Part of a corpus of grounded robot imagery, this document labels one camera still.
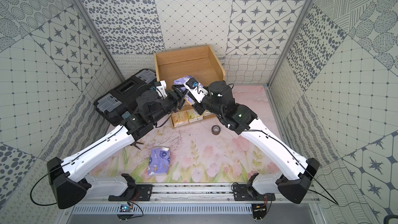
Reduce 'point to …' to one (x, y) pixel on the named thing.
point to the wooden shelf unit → (201, 62)
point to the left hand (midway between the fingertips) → (188, 85)
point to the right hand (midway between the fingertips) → (191, 94)
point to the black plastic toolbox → (120, 103)
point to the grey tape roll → (215, 129)
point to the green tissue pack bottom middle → (193, 116)
